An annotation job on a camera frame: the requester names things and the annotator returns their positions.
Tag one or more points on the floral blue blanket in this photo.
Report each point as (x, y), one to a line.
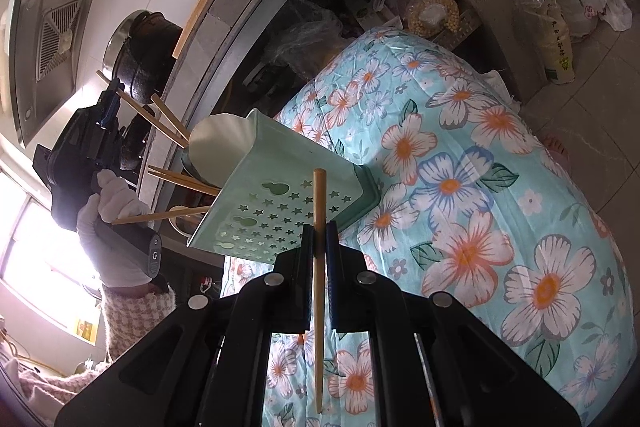
(475, 207)

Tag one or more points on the black wok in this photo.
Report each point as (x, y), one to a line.
(145, 52)

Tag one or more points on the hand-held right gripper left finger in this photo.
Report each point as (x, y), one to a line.
(307, 287)

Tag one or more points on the dark plastic bag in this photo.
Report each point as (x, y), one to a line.
(300, 32)

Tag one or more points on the green star-holed utensil holder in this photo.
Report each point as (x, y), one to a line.
(280, 167)

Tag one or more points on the person's bare foot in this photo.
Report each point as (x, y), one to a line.
(555, 147)

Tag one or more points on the white shell-shaped scoop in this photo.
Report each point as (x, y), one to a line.
(215, 147)

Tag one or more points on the person's pink fuzzy clothing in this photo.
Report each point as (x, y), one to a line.
(45, 387)

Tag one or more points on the clear bag of yellow beans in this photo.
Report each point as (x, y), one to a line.
(435, 12)

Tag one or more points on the yellow packet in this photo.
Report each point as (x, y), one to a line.
(85, 329)

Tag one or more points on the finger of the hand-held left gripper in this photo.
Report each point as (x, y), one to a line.
(99, 107)
(111, 107)

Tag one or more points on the metal range hood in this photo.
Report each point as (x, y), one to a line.
(50, 32)

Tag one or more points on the person's left hand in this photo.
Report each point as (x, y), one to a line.
(117, 202)

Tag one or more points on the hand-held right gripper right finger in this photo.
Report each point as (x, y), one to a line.
(332, 287)

